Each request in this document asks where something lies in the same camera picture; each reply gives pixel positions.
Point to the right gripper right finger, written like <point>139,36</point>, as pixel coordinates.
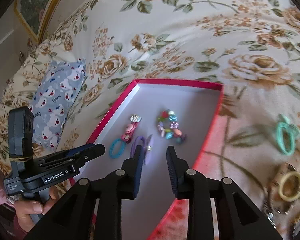
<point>181,176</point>

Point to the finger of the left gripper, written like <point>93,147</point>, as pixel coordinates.
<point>77,161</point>
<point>72,152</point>

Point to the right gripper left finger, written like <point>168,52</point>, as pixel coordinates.
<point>133,170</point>

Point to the person's left hand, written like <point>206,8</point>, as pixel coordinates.
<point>25,208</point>

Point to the blue bear print pillow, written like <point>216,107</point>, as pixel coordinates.
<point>54,97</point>

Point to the pink cartoon hair clip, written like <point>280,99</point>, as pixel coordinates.
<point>130,128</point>

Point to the red cardboard box lid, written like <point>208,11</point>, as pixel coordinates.
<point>178,113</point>

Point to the framed picture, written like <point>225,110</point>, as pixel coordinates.
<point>35,16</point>

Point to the floral fleece blanket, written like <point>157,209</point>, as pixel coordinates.
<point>251,47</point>

